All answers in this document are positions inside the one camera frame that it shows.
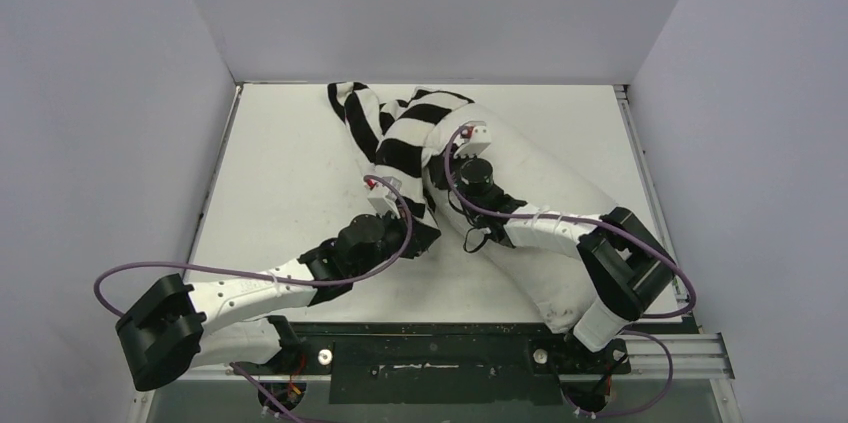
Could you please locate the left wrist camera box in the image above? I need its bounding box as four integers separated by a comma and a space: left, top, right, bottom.
363, 174, 402, 201

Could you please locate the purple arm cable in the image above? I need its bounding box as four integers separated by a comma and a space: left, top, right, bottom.
442, 123, 699, 321
92, 173, 415, 423

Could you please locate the black white striped pillowcase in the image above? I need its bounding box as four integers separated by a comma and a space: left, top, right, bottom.
326, 82, 474, 229

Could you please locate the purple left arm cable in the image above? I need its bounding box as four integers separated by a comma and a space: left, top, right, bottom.
92, 173, 415, 423

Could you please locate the white pillow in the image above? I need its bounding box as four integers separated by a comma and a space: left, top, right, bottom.
432, 104, 616, 333

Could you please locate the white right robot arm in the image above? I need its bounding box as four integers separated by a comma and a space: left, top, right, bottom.
421, 142, 674, 371

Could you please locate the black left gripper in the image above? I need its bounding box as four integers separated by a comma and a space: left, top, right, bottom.
351, 205, 441, 279

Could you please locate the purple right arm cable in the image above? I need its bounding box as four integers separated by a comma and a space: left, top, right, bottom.
442, 123, 699, 321

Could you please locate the black metal base rail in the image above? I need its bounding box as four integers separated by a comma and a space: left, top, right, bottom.
143, 319, 733, 423

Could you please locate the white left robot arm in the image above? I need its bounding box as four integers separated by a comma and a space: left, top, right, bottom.
115, 211, 440, 391

